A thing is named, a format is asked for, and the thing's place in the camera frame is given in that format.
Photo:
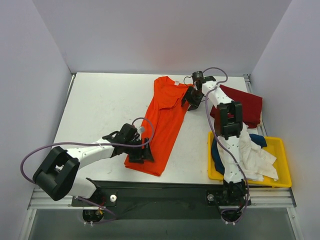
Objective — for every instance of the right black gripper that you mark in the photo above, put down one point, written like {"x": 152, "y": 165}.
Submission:
{"x": 192, "y": 97}

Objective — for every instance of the white t shirt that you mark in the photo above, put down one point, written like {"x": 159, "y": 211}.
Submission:
{"x": 243, "y": 159}

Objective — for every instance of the orange t shirt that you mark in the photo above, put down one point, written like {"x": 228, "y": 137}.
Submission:
{"x": 166, "y": 113}

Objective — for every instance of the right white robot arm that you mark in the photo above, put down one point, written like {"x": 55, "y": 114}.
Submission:
{"x": 225, "y": 118}

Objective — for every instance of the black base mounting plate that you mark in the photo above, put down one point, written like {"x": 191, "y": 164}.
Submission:
{"x": 166, "y": 201}

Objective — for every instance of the yellow plastic tray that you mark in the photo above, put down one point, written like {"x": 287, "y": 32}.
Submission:
{"x": 275, "y": 147}

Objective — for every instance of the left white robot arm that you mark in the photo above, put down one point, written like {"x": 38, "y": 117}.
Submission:
{"x": 58, "y": 176}

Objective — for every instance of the navy blue t shirt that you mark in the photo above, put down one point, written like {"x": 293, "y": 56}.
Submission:
{"x": 219, "y": 167}

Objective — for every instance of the dark red folded t shirt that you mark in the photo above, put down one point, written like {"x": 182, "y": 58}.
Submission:
{"x": 251, "y": 105}

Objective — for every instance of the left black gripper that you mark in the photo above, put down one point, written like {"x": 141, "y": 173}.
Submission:
{"x": 141, "y": 151}

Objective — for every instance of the aluminium frame rail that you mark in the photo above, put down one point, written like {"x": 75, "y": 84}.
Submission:
{"x": 261, "y": 197}

